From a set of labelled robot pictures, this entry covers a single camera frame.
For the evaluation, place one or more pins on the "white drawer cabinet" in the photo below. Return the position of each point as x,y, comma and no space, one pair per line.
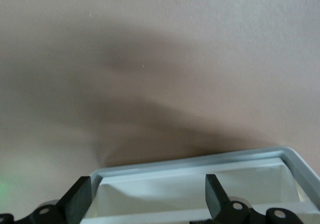
300,164

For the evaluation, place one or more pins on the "white plastic drawer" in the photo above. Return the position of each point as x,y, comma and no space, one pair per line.
175,189

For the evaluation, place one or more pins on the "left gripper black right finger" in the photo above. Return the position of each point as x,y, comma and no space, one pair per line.
215,196

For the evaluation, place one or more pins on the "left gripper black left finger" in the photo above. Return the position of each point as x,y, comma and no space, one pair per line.
75,201

